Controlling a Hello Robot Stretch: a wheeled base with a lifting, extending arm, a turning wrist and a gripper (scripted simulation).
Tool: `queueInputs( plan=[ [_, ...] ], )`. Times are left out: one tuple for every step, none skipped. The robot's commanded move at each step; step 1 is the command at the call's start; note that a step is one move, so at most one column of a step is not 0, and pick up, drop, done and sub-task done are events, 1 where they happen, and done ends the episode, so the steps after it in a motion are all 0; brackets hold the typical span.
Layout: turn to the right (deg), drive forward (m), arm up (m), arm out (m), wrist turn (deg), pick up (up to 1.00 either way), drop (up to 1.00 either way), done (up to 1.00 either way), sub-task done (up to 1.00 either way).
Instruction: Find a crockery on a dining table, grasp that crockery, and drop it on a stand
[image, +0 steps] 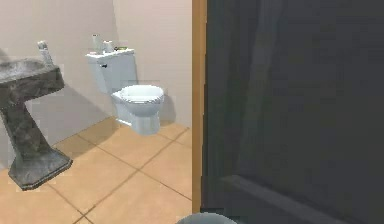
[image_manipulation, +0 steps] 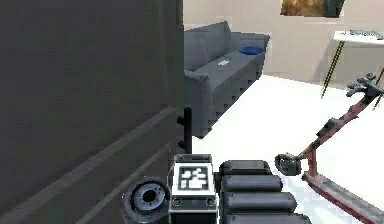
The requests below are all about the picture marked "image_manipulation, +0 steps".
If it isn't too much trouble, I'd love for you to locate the blue cushion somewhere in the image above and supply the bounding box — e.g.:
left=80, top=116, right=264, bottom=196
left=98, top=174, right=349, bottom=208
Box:
left=239, top=45, right=265, bottom=56

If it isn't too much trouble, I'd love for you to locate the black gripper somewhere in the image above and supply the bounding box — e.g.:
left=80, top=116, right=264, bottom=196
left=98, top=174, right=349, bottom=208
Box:
left=121, top=176, right=172, bottom=224

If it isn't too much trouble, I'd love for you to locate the red kick scooter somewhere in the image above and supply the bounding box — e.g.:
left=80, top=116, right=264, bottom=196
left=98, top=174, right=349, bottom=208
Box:
left=274, top=72, right=384, bottom=224

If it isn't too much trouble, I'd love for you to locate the framed brown picture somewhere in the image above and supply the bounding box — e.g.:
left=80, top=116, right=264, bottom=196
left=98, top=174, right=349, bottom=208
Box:
left=279, top=0, right=346, bottom=19

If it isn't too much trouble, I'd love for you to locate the dark grey room door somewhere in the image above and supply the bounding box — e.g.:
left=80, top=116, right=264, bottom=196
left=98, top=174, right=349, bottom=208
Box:
left=0, top=0, right=185, bottom=224

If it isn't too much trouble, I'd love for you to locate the white table with striped legs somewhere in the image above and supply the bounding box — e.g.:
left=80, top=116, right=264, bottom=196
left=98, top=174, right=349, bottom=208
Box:
left=320, top=29, right=384, bottom=111

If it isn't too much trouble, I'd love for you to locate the grey sofa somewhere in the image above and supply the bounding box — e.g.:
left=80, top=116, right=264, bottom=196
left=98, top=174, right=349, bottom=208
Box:
left=183, top=20, right=271, bottom=139

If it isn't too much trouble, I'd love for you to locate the black door handle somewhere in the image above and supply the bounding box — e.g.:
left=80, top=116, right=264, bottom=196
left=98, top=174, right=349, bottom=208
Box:
left=177, top=107, right=193, bottom=155

